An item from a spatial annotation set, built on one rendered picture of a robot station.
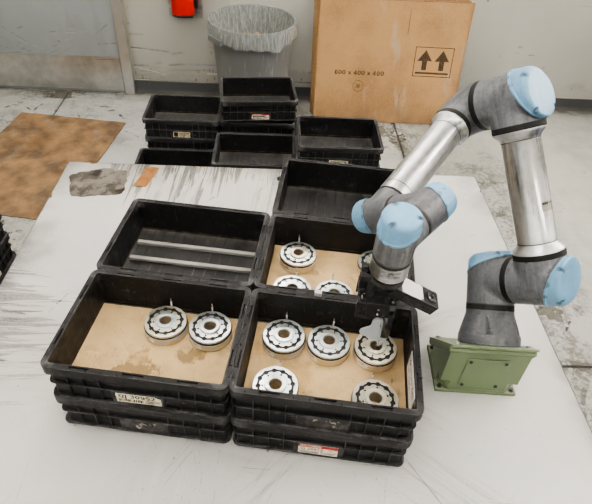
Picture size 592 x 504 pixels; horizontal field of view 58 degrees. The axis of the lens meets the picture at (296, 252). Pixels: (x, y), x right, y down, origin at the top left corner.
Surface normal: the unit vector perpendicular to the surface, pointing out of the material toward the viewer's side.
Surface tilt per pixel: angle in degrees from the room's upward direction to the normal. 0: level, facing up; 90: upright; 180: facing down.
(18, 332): 0
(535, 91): 47
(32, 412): 0
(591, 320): 0
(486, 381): 90
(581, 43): 90
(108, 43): 90
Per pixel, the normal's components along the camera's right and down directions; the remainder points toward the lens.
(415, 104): 0.01, 0.42
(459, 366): -0.04, 0.66
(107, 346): 0.05, -0.74
